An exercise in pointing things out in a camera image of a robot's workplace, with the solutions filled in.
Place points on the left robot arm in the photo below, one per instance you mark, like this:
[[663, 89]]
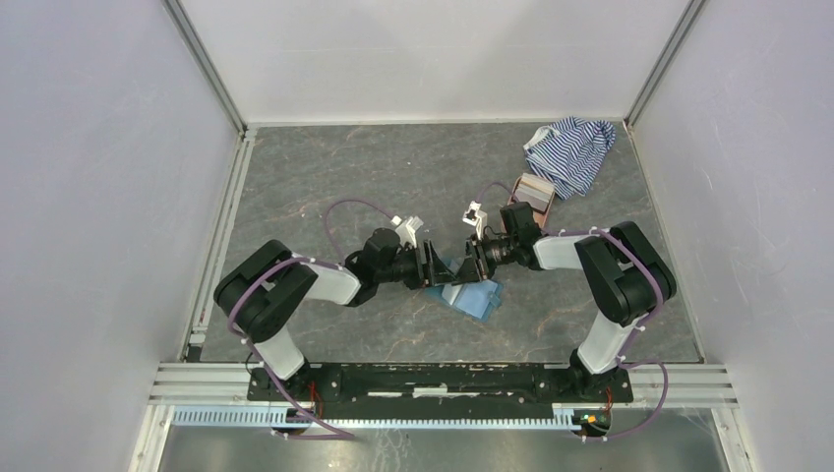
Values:
[[260, 295]]

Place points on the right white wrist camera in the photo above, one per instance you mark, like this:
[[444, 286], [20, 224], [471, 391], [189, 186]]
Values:
[[477, 218]]

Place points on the aluminium frame rail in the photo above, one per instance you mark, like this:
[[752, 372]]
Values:
[[690, 386]]

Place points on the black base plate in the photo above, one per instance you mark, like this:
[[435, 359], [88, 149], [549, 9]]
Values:
[[436, 391]]

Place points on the pink card box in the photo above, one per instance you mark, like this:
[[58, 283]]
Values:
[[538, 192]]

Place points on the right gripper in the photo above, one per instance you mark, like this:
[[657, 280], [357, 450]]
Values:
[[475, 267]]

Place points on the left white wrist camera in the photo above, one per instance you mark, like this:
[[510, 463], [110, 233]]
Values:
[[407, 229]]

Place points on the striped blue white cloth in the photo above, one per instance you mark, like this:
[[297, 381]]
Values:
[[569, 153]]

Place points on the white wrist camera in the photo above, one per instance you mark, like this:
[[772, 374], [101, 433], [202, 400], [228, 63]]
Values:
[[477, 218], [407, 229]]

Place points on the light blue cable duct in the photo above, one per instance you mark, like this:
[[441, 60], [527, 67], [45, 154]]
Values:
[[280, 418]]

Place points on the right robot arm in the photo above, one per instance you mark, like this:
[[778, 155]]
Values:
[[628, 280]]

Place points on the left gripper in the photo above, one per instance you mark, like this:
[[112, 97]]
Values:
[[435, 271]]

